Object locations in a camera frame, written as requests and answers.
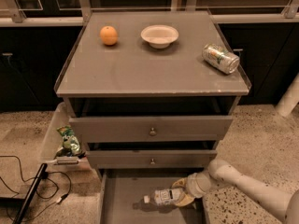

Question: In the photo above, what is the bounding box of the clear plastic storage bin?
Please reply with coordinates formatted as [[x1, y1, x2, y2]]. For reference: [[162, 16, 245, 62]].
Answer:
[[40, 103, 91, 172]]

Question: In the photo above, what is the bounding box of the black cable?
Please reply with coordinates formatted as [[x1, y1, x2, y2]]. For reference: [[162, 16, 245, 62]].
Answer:
[[0, 155, 72, 222]]

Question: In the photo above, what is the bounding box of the orange fruit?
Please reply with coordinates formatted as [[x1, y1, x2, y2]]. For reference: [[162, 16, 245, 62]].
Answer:
[[100, 26, 118, 46]]

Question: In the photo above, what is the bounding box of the black flat bar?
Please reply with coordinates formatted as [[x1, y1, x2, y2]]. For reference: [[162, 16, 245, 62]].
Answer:
[[12, 163, 48, 224]]

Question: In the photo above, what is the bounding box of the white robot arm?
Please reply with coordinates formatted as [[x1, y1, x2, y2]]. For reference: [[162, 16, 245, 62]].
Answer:
[[171, 159, 299, 224]]

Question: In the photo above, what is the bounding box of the metal railing frame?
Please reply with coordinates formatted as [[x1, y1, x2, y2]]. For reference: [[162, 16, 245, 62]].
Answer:
[[0, 0, 299, 27]]

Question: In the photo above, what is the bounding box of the green soda can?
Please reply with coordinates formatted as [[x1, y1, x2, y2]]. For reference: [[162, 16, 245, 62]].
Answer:
[[202, 44, 240, 75]]

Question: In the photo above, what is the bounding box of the grey middle drawer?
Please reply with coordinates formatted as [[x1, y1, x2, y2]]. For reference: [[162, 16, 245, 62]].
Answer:
[[86, 149, 217, 169]]

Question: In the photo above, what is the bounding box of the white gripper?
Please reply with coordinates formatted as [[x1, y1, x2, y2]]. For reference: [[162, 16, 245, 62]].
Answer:
[[171, 171, 212, 207]]

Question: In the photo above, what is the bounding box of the grey drawer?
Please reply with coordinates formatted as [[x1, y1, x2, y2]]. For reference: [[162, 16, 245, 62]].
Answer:
[[86, 149, 217, 169], [69, 116, 233, 143], [96, 169, 209, 224]]

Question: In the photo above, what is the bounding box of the white paper bowl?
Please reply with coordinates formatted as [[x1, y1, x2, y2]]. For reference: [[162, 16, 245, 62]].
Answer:
[[141, 25, 178, 49]]

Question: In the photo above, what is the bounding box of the grey drawer cabinet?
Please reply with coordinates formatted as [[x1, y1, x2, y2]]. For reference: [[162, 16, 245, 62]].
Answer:
[[53, 10, 252, 224]]

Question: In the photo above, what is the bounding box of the grey bottom drawer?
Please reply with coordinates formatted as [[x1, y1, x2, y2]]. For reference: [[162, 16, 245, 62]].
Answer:
[[96, 169, 209, 224]]

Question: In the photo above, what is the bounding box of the grey top drawer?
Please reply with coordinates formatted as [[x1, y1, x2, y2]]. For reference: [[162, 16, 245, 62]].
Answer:
[[69, 116, 233, 143]]

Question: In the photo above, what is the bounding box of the clear plastic water bottle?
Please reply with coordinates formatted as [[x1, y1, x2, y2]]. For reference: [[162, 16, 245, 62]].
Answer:
[[143, 188, 183, 206]]

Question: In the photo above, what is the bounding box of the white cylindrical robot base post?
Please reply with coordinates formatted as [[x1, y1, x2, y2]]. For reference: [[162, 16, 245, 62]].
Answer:
[[276, 73, 299, 117]]

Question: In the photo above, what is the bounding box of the green chip bag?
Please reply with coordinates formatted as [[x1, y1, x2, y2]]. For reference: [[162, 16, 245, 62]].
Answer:
[[56, 125, 82, 157]]

